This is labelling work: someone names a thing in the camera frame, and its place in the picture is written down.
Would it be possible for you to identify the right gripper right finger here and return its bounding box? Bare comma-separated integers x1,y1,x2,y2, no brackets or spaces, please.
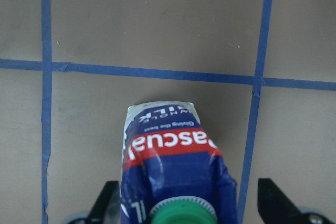
257,178,311,224

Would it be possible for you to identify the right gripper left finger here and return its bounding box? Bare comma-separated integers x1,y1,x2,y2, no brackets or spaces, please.
86,180,120,224

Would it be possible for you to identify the blue white milk carton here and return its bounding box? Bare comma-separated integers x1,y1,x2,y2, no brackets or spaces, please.
120,101,237,223

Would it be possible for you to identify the brown paper table cover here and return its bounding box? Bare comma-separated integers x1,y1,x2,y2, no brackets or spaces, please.
1,0,335,223

